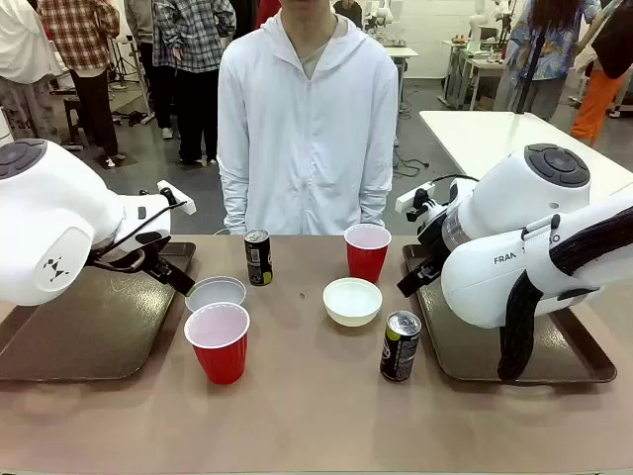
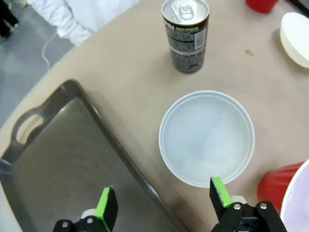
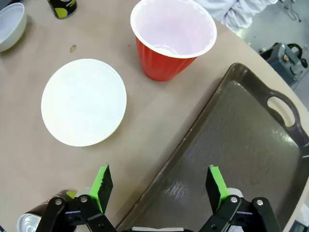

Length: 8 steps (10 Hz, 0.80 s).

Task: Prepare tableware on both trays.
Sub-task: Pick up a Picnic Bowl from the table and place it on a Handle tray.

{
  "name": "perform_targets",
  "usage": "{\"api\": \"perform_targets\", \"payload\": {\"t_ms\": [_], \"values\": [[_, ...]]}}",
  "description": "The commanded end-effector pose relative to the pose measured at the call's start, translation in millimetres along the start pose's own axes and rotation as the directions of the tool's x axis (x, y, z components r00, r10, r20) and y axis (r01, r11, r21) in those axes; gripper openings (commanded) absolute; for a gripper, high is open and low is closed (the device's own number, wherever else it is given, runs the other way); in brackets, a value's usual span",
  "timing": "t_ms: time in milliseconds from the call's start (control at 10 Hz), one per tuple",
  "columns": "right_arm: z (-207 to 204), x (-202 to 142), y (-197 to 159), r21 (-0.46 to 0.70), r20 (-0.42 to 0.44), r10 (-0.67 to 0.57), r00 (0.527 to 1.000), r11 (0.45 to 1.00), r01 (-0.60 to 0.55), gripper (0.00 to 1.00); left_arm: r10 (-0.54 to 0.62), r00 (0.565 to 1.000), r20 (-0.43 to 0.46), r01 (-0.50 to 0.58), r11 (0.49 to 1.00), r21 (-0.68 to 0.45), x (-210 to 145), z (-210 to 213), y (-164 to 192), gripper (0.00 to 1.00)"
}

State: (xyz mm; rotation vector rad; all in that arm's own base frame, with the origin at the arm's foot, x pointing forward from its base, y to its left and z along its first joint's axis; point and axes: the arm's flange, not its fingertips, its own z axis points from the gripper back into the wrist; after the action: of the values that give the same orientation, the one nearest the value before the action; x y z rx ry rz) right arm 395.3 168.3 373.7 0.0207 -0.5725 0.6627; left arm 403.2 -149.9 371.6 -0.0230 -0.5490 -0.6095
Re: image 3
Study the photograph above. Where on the black grey floor equipment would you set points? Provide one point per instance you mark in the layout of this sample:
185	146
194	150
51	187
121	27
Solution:
285	60

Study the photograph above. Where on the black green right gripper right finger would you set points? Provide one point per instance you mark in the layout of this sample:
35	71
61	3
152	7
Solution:
214	191

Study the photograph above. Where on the dark brown serving tray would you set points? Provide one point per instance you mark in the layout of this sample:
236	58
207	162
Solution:
229	145

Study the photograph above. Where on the white bowl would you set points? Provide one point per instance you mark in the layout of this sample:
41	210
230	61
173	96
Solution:
83	102
10	26

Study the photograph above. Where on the red plastic cup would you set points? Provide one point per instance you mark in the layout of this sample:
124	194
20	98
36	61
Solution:
164	65

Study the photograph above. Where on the person in white hooded jacket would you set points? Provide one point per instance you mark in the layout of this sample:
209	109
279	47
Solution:
241	14

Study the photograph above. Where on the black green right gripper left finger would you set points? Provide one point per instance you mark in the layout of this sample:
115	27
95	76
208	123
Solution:
102	191

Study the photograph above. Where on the black Pepsi can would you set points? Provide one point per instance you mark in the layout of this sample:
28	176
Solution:
62	9
27	221

